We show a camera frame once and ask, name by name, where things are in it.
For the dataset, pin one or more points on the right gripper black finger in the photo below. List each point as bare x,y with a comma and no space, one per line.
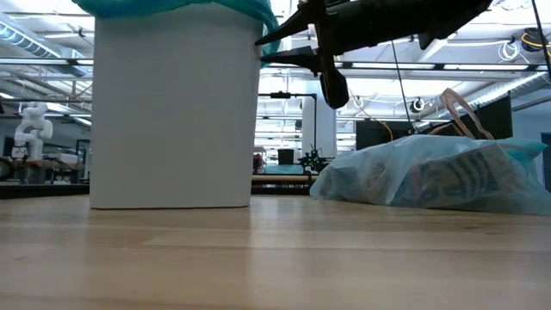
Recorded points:
297,21
301,58

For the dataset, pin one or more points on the large teal cloth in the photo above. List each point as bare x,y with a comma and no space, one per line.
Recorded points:
172,5

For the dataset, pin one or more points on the light blue trash bag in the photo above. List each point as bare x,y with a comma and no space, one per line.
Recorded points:
366,176

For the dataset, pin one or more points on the white plastic trash bin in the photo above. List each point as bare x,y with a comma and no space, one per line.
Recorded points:
172,120

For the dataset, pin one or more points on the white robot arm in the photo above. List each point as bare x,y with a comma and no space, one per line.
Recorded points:
32,129

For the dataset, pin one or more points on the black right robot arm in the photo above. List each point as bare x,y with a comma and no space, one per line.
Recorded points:
409,17

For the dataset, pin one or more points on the black rig light bar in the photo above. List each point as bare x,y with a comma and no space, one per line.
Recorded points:
387,66

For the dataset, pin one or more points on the white building column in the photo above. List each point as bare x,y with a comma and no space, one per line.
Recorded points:
325,129

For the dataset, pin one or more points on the workbench with dark equipment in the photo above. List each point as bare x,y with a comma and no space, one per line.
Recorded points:
280,177

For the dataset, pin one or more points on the blue door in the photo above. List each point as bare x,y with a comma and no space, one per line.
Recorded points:
546,163

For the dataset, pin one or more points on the wooden workbench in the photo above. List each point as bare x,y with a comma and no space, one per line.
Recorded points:
47,164

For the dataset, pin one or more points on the black gantry frame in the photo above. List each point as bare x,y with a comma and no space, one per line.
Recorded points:
292,94

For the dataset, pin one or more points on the silver ventilation duct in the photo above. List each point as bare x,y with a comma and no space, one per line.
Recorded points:
508,88
30,43

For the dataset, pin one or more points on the black partition wall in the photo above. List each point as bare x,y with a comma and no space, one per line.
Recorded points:
499,118

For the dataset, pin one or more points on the black aluminium rig frame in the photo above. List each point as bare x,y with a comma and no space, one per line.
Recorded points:
43,189

